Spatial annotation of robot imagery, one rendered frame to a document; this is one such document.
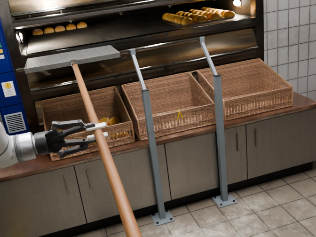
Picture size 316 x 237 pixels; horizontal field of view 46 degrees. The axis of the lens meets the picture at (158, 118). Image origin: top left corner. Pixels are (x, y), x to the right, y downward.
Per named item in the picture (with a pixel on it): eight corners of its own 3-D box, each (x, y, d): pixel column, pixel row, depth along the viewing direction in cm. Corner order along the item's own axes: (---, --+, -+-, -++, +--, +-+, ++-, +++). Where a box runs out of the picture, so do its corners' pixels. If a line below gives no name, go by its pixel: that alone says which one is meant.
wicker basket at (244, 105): (198, 102, 308) (195, 69, 297) (259, 89, 320) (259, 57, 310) (224, 122, 264) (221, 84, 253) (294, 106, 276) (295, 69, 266)
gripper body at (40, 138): (32, 128, 125) (60, 122, 127) (38, 151, 128) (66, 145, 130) (32, 138, 118) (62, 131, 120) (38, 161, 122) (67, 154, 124)
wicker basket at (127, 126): (47, 135, 280) (39, 99, 270) (121, 118, 293) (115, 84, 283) (50, 162, 236) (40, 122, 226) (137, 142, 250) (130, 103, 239)
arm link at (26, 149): (21, 154, 128) (39, 150, 129) (20, 167, 120) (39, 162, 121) (14, 130, 124) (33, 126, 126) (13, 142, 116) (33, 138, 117)
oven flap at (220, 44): (31, 92, 268) (25, 64, 267) (255, 49, 308) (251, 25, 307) (30, 91, 263) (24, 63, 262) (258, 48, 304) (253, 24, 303)
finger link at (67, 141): (54, 144, 123) (54, 148, 124) (89, 142, 126) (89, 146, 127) (53, 139, 126) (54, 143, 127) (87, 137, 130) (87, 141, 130)
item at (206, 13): (161, 19, 354) (160, 13, 352) (208, 11, 365) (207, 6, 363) (183, 26, 299) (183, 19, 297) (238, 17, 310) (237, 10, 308)
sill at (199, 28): (23, 60, 265) (21, 54, 264) (251, 21, 306) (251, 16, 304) (22, 61, 260) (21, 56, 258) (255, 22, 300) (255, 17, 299)
